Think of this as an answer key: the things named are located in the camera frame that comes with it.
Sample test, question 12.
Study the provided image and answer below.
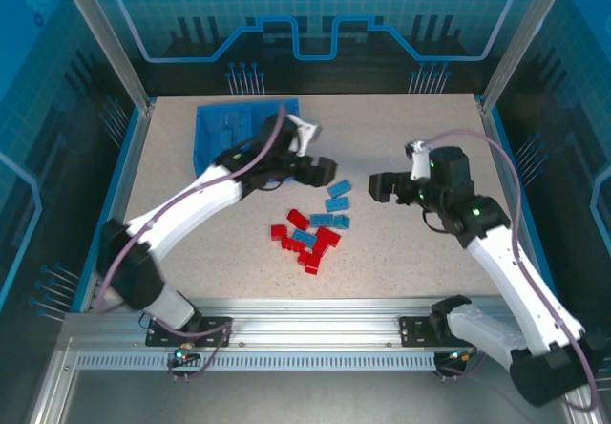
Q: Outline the blue two-compartment plastic bin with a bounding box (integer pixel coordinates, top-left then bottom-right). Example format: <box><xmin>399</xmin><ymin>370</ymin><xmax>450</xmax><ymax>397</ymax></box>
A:
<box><xmin>194</xmin><ymin>97</ymin><xmax>303</xmax><ymax>180</ymax></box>

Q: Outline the blue table edge strip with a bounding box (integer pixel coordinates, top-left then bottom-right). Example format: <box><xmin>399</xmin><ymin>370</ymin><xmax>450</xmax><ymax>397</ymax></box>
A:
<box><xmin>71</xmin><ymin>103</ymin><xmax>153</xmax><ymax>313</ymax></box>
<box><xmin>489</xmin><ymin>106</ymin><xmax>559</xmax><ymax>301</ymax></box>

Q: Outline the blue printed side panel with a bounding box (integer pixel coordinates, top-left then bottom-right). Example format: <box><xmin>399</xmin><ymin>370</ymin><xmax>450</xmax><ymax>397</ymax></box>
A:
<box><xmin>0</xmin><ymin>0</ymin><xmax>139</xmax><ymax>424</ymax></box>
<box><xmin>495</xmin><ymin>0</ymin><xmax>611</xmax><ymax>329</ymax></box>

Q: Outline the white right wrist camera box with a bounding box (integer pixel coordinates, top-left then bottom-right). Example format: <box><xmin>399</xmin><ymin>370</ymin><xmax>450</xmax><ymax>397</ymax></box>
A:
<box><xmin>404</xmin><ymin>139</ymin><xmax>433</xmax><ymax>182</ymax></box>

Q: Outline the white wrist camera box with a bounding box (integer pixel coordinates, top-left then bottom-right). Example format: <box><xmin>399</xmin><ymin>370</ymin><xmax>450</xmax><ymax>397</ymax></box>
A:
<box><xmin>404</xmin><ymin>139</ymin><xmax>433</xmax><ymax>182</ymax></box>
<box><xmin>285</xmin><ymin>115</ymin><xmax>323</xmax><ymax>157</ymax></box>

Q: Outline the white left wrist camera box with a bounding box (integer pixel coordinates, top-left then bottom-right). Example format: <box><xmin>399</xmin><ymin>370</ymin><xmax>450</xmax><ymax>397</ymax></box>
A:
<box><xmin>285</xmin><ymin>115</ymin><xmax>323</xmax><ymax>157</ymax></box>

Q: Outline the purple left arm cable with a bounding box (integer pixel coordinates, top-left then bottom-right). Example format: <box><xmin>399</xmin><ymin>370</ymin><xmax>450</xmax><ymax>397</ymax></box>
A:
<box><xmin>93</xmin><ymin>102</ymin><xmax>288</xmax><ymax>383</ymax></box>

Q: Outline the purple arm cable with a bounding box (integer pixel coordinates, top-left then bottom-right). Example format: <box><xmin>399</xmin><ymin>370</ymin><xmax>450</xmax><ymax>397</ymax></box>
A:
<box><xmin>93</xmin><ymin>102</ymin><xmax>288</xmax><ymax>383</ymax></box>
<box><xmin>422</xmin><ymin>129</ymin><xmax>601</xmax><ymax>412</ymax></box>

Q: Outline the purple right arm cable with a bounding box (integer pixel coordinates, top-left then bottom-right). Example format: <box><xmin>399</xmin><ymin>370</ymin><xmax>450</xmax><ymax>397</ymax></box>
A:
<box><xmin>422</xmin><ymin>129</ymin><xmax>601</xmax><ymax>412</ymax></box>

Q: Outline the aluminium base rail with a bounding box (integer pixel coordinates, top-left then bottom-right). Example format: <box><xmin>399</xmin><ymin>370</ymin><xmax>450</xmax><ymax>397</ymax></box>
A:
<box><xmin>60</xmin><ymin>298</ymin><xmax>577</xmax><ymax>350</ymax></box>

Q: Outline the aluminium frame post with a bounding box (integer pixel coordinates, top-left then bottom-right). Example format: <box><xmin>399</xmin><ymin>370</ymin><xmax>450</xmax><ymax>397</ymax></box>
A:
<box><xmin>478</xmin><ymin>0</ymin><xmax>565</xmax><ymax>113</ymax></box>
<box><xmin>52</xmin><ymin>0</ymin><xmax>157</xmax><ymax>113</ymax></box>

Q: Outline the slotted grey cable duct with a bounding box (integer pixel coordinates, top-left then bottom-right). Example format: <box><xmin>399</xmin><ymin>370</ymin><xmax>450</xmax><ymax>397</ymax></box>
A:
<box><xmin>74</xmin><ymin>352</ymin><xmax>438</xmax><ymax>372</ymax></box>

